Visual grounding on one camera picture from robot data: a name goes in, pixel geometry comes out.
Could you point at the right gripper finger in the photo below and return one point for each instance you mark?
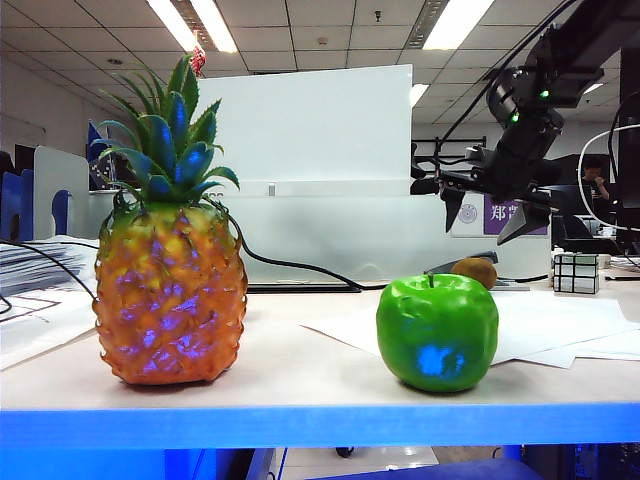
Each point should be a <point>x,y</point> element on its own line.
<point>454,207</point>
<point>525,220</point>

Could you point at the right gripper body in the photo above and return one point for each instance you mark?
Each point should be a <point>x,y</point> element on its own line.
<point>515,177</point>

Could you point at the brown kiwi fruit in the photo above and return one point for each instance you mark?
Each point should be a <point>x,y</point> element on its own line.
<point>480,272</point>

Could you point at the green plastic apple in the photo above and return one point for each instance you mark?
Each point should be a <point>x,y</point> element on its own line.
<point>435,340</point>

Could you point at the plastic pineapple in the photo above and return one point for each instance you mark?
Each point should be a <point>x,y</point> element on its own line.
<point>170,300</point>

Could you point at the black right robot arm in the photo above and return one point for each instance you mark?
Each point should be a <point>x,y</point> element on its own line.
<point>590,40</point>

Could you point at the purple and white name plate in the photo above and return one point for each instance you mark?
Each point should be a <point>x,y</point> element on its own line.
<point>475,215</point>

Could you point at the black office chair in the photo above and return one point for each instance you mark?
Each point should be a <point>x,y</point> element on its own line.
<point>425,185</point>
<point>570,172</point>

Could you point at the black shelf rack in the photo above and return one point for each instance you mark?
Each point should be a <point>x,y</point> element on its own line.
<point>460,160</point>

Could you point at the grey stapler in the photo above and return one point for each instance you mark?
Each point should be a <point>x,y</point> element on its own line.
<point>490,257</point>

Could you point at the silver mirror cube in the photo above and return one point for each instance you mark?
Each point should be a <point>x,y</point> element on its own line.
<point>575,274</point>

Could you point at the seated person in background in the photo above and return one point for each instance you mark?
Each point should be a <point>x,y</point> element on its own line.
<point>596,177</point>

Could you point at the large white paper sheet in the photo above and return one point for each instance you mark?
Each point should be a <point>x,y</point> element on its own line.
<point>550,320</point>

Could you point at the black monitor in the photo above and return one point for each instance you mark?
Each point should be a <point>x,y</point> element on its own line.
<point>630,150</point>

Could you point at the frosted desk partition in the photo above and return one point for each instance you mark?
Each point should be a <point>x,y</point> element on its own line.
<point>325,240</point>

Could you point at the fluorescent ceiling light strip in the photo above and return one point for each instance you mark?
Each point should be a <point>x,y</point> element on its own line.
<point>170,22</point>
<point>215,25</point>
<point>457,22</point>

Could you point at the white AOC monitor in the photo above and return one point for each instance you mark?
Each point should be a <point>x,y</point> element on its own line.
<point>300,125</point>

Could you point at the red hanging ornament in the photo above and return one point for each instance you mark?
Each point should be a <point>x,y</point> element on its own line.
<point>199,57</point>

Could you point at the black-white dotted pattern board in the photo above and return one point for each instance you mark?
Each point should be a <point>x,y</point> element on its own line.
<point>102,175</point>

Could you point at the blue triangular board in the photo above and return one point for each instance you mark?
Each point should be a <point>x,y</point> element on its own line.
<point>97,142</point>

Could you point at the white translucent file holder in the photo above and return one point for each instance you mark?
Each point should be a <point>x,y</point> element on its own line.
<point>60,170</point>

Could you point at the stack of printed paper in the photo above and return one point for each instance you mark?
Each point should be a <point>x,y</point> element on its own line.
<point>30,260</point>

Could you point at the blue file holder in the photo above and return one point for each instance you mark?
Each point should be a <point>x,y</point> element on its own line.
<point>15,210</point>

